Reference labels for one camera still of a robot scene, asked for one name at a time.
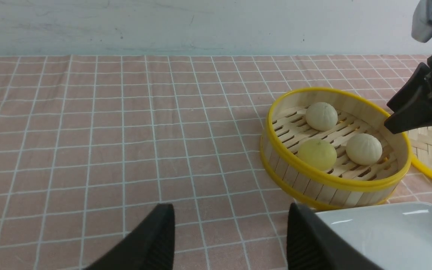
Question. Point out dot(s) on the white steamed bun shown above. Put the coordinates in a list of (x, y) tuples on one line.
[(321, 116), (364, 149)]

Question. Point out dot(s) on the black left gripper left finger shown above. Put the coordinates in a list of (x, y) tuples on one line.
[(150, 246)]

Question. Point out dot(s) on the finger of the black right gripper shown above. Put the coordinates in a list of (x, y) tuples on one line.
[(412, 104), (421, 30)]

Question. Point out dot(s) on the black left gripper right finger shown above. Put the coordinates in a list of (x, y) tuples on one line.
[(312, 245)]

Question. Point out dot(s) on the white square plate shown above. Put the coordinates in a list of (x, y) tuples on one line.
[(395, 236)]

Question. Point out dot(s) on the pink checkered tablecloth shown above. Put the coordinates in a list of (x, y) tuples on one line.
[(90, 144)]

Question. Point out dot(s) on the yellow-rimmed bamboo steamer basket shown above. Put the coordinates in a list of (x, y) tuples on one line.
[(346, 184)]

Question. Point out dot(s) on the yellow steamed bun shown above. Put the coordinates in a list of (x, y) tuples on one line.
[(318, 153)]

